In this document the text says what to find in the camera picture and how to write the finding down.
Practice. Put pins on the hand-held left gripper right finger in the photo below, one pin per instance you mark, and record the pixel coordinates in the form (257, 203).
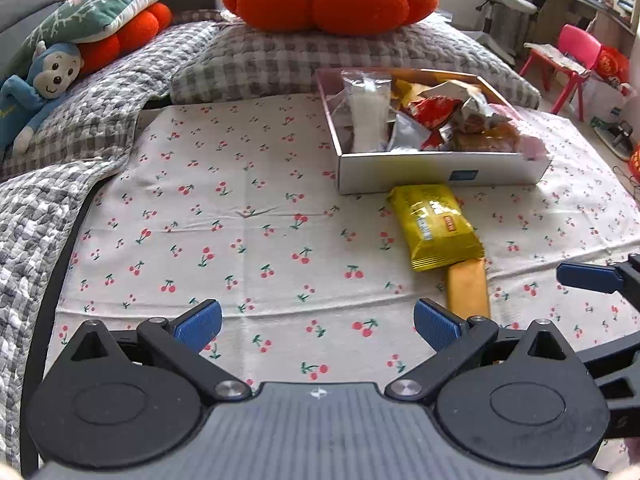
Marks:
(439, 325)

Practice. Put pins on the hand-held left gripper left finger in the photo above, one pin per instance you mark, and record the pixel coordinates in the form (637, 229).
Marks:
(197, 325)

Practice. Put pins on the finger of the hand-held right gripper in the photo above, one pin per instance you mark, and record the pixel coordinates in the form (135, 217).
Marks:
(615, 357)
(585, 276)

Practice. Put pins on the gold snack packet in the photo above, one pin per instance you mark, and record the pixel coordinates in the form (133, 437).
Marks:
(467, 285)

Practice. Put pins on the glossy yellow snack packet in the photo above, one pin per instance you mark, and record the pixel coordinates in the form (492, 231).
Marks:
(432, 230)

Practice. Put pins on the white pink-lined cardboard box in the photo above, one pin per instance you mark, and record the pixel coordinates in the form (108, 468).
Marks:
(400, 172)

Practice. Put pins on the white orange biscuit packet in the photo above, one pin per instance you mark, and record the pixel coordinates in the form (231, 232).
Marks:
(485, 141)

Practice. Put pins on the silver snack packet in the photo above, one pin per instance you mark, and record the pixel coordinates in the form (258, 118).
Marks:
(407, 135)

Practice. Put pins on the red white-print snack packet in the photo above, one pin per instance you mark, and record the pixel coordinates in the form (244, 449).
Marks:
(435, 112)

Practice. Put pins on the clear rice cracker packet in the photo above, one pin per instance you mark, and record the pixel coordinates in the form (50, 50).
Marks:
(367, 110)

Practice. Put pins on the cherry print bed sheet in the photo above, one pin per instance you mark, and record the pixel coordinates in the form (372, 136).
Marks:
(225, 240)

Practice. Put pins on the red round patterned object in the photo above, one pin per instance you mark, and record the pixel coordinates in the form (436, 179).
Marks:
(636, 162)

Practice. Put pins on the white cardboard carton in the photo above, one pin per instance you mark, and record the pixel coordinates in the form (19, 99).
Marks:
(600, 105)

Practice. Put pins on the grey checkered blanket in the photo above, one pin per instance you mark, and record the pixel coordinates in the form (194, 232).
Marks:
(60, 200)

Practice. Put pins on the red gift bag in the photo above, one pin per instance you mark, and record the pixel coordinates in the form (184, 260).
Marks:
(612, 65)

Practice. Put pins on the folded newspaper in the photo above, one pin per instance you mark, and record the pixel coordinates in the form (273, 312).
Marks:
(555, 55)

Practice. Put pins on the pink plastic child chair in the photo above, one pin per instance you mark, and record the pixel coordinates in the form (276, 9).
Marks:
(577, 42)

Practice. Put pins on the grey checkered pillow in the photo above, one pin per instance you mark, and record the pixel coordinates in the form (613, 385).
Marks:
(275, 65)

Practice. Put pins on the blue monkey plush toy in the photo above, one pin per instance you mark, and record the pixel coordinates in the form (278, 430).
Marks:
(50, 75)

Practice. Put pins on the small orange pumpkin plush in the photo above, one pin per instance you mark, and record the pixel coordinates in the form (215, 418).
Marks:
(130, 35)

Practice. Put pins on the teal snowflake cushion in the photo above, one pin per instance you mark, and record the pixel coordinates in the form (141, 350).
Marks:
(100, 15)

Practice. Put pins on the grey sofa backrest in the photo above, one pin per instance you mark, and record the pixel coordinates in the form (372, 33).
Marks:
(30, 10)

